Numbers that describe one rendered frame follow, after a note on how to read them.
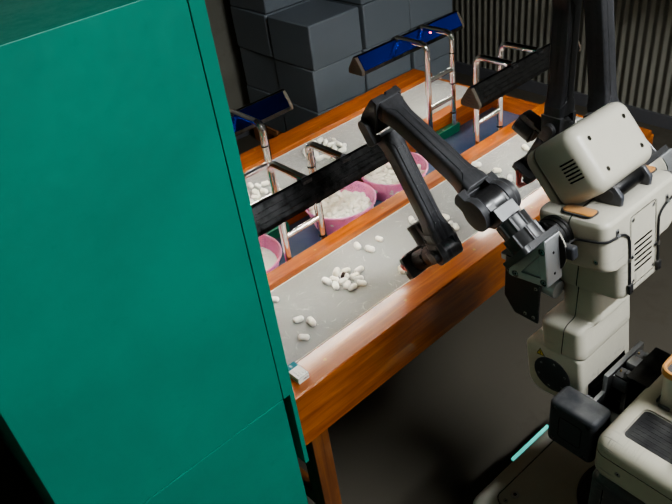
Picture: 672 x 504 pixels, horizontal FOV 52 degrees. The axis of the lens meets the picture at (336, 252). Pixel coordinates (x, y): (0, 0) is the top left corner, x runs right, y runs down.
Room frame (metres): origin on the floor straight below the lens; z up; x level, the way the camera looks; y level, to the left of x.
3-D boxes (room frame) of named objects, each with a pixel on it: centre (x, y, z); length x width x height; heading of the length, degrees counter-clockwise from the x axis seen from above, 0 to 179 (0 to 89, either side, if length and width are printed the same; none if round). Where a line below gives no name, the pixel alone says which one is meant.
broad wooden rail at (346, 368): (1.77, -0.51, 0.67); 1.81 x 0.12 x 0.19; 128
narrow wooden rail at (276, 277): (2.08, -0.27, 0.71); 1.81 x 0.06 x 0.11; 128
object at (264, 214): (1.72, 0.00, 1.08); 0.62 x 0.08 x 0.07; 128
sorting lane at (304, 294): (1.94, -0.38, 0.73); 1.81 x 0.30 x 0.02; 128
